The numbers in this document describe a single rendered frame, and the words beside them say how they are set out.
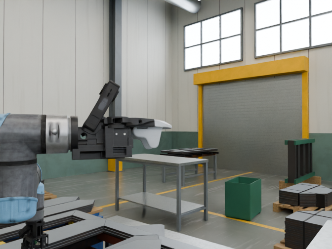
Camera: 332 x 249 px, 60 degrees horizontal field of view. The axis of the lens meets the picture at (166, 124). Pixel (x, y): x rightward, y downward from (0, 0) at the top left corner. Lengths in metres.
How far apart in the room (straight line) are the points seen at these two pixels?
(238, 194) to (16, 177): 4.39
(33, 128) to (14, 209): 0.14
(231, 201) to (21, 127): 4.47
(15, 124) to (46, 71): 8.42
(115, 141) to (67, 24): 9.10
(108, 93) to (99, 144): 0.10
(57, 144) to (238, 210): 4.43
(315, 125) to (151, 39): 6.58
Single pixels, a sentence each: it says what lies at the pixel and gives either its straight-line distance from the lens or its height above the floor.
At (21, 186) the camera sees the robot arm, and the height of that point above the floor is 1.34.
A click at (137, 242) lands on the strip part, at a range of 1.62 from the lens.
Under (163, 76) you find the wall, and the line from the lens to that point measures 11.76.
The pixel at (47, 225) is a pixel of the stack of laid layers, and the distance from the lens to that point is 2.07.
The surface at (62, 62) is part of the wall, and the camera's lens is 9.25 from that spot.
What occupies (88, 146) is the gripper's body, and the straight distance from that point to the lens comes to 0.58.
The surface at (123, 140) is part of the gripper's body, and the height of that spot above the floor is 1.42.
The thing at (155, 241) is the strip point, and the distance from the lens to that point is 1.63.
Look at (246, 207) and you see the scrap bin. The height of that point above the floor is 0.21.
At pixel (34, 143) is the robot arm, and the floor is 1.42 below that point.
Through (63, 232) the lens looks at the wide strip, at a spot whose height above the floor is 0.85.
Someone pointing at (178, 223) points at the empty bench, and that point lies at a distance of 4.25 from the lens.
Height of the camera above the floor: 1.45
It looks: 1 degrees up
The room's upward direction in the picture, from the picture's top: straight up
